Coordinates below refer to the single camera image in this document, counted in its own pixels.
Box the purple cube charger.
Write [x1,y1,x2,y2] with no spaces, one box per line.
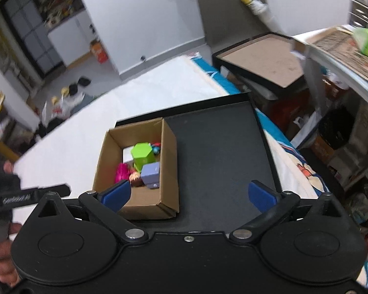
[140,162,160,189]

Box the white plug charger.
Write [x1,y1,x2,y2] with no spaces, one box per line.
[122,147,135,166]

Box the printed desk mat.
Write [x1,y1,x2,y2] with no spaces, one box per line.
[311,26,368,80]

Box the yellow white tube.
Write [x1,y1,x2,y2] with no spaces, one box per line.
[239,0,278,31]

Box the white kitchen cabinet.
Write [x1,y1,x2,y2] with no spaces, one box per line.
[21,0,94,68]

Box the black framed glass door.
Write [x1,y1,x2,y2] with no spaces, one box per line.
[0,0,65,78]

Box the black tray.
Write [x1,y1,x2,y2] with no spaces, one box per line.
[114,93,283,233]

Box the pink doll figure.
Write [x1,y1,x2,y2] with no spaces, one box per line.
[115,163,132,184]

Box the dark cloth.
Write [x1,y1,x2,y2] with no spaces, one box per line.
[34,118,66,138]

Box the blue cartoon bed sheet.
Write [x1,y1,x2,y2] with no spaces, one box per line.
[188,52,329,199]

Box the dark red storage box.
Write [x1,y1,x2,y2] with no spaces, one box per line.
[258,92,316,141]

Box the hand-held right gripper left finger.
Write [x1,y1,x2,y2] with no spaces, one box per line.
[34,179,149,245]

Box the black bag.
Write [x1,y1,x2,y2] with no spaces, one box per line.
[317,107,355,150]

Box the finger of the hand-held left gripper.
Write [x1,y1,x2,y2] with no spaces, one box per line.
[38,183,72,198]

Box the grey padded lid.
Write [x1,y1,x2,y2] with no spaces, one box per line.
[190,0,283,56]

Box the green hexagonal box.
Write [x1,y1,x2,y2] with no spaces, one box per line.
[131,142,156,172]

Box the white plastic bag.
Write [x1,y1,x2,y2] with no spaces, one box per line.
[41,93,85,121]

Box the brown haired doll figure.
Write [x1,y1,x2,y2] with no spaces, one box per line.
[129,171,145,188]

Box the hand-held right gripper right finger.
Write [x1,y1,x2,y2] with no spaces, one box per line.
[229,180,344,245]

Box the black box with brown base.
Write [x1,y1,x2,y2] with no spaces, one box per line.
[212,32,310,98]

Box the grey metal desk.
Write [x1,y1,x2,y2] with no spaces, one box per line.
[291,24,368,117]

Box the red basket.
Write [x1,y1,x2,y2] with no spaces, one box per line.
[322,78,348,98]

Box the person's left hand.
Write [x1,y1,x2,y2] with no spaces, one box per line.
[0,162,23,288]

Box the orange carton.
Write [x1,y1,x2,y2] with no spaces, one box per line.
[90,40,108,64]

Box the brown cardboard box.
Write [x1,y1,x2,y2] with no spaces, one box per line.
[92,117,181,220]

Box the wooden side table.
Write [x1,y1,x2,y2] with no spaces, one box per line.
[0,129,20,163]

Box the printed cardboard carton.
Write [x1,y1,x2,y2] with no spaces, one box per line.
[310,135,336,164]

